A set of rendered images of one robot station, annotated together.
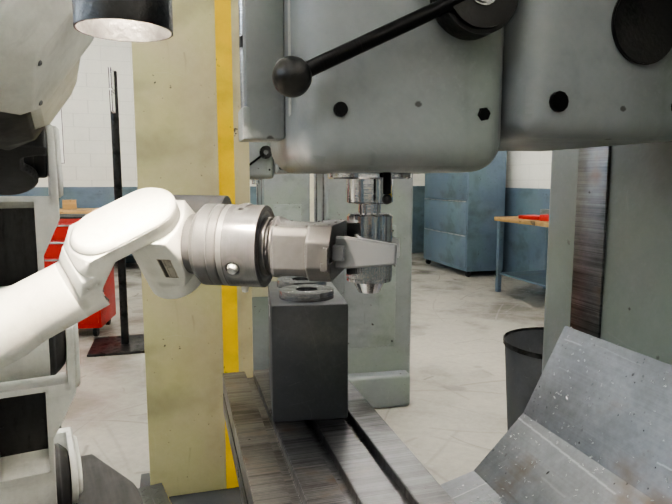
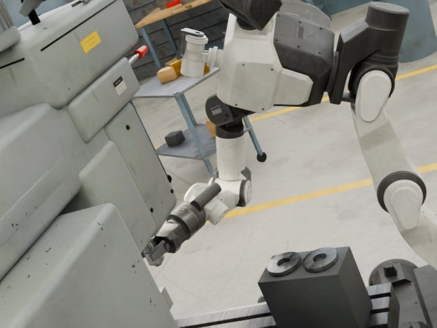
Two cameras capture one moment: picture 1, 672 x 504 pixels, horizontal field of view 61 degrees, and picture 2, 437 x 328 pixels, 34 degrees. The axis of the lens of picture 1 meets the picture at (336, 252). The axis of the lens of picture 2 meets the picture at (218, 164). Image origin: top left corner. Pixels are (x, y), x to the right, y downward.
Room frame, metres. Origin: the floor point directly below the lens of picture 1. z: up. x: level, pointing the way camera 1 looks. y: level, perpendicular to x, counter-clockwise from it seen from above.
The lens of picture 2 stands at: (1.94, -1.19, 2.01)
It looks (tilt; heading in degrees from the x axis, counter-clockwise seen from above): 20 degrees down; 131
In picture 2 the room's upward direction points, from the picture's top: 24 degrees counter-clockwise
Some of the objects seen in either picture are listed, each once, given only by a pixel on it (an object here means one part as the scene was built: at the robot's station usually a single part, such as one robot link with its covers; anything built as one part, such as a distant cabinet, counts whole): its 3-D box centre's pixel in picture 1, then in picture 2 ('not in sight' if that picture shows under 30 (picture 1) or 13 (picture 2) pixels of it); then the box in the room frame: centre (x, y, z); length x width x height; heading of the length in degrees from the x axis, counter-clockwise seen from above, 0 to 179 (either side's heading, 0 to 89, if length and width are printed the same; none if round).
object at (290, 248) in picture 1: (283, 249); (174, 232); (0.61, 0.06, 1.23); 0.13 x 0.12 x 0.10; 170
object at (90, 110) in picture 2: not in sight; (68, 109); (0.60, -0.08, 1.68); 0.34 x 0.24 x 0.10; 105
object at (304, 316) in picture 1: (304, 340); (315, 291); (0.97, 0.06, 1.03); 0.22 x 0.12 x 0.20; 8
